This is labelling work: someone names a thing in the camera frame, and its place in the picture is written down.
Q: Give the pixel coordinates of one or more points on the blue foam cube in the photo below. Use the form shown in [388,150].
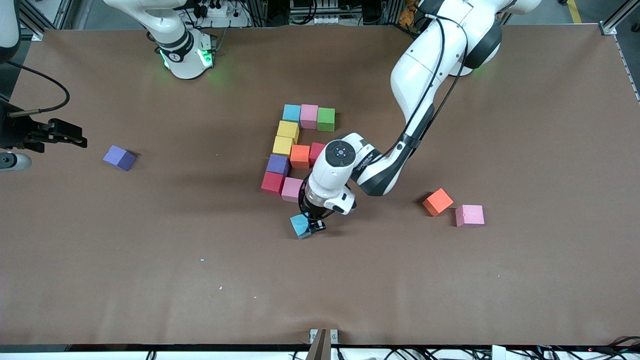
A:
[292,113]
[299,226]

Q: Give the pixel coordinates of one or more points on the pink foam cube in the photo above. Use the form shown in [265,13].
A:
[309,116]
[469,215]
[291,190]

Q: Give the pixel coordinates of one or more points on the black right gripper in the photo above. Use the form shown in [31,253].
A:
[19,133]

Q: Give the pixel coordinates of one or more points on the white electronic device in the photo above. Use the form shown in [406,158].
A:
[315,20]

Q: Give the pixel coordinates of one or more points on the orange mesh bag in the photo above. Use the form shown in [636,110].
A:
[406,16]

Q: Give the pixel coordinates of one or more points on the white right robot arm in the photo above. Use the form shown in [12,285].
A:
[185,57]

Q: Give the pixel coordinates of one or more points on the green foam cube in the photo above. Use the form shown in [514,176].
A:
[326,120]

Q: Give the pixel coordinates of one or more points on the small white box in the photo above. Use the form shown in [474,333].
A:
[498,353]

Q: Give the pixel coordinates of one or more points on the red foam cube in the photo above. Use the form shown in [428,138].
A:
[273,183]
[316,152]

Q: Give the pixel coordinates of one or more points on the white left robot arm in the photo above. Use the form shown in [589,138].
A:
[332,180]

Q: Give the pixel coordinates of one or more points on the aluminium frame post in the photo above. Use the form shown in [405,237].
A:
[259,12]
[390,12]

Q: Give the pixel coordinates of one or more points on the orange foam cube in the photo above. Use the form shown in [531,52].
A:
[300,156]
[437,202]

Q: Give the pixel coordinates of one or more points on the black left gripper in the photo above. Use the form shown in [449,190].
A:
[314,216]

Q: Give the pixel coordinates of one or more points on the purple foam cube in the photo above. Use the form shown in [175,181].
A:
[277,164]
[119,157]

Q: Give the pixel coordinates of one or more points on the aluminium frame profile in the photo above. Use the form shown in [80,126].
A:
[40,22]
[607,27]

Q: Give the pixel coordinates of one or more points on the yellow foam cube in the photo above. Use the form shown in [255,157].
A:
[282,146]
[288,130]

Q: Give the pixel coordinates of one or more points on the white power strip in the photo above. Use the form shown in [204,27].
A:
[222,12]

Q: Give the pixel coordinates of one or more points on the grey metal bracket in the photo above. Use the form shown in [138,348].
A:
[323,345]

